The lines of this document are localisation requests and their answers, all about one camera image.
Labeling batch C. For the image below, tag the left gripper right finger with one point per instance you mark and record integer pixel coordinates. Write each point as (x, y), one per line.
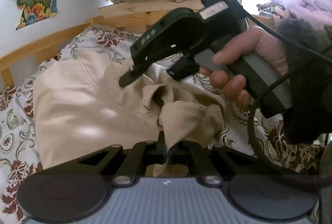
(217, 166)

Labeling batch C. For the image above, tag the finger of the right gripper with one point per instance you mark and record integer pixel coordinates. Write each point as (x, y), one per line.
(135, 71)
(183, 68)

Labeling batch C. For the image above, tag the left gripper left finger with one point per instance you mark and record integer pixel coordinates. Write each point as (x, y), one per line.
(116, 165)

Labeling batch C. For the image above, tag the beige large garment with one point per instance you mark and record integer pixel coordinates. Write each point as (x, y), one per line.
(79, 108)

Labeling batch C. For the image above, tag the dark fuzzy sleeve forearm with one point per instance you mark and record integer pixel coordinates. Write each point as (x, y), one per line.
(310, 86)

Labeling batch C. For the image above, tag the person's right hand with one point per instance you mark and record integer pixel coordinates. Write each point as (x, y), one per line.
(253, 40)

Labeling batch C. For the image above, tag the floral patterned bedsheet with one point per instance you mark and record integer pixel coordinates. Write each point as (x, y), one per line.
(19, 151)

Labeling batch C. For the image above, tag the lilac blanket pile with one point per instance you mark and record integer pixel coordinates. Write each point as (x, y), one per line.
(316, 12)

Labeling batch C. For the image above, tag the wooden bed frame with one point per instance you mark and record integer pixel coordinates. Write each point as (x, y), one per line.
(134, 16)

